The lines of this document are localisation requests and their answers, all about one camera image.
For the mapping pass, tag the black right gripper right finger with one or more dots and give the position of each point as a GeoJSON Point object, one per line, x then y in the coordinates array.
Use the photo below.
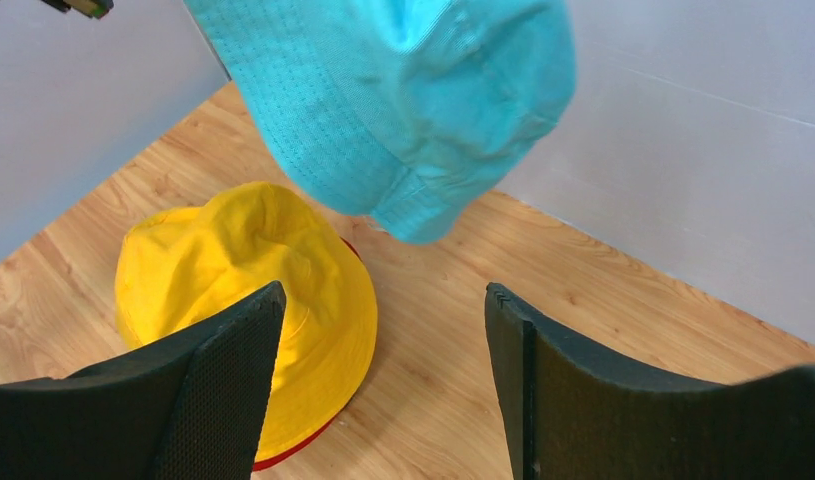
{"type": "Point", "coordinates": [574, 408]}

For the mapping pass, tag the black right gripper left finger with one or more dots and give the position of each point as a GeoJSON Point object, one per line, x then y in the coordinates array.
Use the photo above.
{"type": "Point", "coordinates": [188, 406]}

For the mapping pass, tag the red bucket hat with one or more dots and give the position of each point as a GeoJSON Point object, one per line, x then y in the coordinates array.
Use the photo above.
{"type": "Point", "coordinates": [326, 348]}

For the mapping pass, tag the yellow bucket hat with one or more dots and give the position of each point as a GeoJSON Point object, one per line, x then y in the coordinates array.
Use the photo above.
{"type": "Point", "coordinates": [183, 265]}

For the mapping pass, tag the light blue bucket hat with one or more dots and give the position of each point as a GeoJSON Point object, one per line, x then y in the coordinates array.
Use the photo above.
{"type": "Point", "coordinates": [404, 112]}

